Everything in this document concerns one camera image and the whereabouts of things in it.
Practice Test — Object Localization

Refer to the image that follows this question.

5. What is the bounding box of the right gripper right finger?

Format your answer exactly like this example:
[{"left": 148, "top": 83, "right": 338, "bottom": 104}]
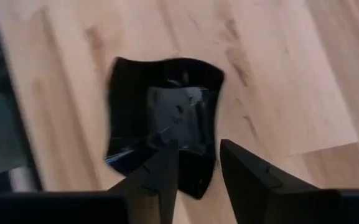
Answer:
[{"left": 218, "top": 138, "right": 359, "bottom": 224}]

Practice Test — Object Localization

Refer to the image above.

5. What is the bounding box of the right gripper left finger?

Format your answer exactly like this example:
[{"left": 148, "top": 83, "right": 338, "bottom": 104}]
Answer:
[{"left": 0, "top": 139, "right": 180, "bottom": 224}]

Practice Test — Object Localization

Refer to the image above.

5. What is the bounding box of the black wavy square plate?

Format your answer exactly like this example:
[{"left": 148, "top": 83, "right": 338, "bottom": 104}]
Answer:
[{"left": 104, "top": 55, "right": 226, "bottom": 200}]

